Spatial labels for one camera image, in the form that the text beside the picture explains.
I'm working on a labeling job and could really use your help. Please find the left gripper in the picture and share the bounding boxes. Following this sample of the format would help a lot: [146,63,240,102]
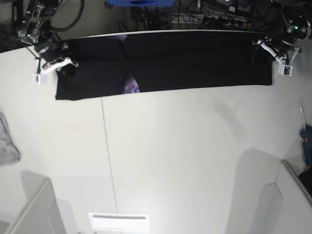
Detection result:
[252,36,302,65]

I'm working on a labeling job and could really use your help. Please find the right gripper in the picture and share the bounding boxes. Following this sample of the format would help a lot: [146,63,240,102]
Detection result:
[34,37,78,77]

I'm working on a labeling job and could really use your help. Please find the black T-shirt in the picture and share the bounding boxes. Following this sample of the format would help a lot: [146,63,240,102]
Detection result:
[56,31,273,100]

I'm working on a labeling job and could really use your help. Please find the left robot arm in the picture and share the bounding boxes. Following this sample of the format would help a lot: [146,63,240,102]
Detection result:
[252,0,312,65]

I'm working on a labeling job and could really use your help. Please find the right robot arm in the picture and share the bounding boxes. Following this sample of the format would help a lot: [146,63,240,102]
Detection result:
[18,0,85,78]

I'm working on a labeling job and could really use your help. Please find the black power strip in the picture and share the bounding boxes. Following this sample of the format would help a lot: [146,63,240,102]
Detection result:
[201,16,248,26]

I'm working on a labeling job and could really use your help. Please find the blue box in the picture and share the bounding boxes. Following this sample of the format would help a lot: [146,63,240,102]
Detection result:
[107,0,175,7]

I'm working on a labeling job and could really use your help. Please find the blue glue gun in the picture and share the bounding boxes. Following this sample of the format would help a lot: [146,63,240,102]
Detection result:
[300,125,312,168]

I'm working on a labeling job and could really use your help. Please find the grey cloth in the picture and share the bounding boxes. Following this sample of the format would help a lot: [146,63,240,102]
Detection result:
[0,113,21,166]

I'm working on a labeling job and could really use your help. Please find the black keyboard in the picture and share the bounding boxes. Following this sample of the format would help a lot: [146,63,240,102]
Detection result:
[298,169,312,196]

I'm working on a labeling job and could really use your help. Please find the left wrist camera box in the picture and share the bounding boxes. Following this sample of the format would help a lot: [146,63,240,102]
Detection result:
[278,64,293,76]

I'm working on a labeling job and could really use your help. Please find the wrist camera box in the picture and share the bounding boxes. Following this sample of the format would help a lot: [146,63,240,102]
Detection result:
[278,64,293,76]
[33,72,48,85]

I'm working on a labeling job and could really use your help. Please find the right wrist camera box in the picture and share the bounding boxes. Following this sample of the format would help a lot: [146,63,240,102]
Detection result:
[33,72,48,85]

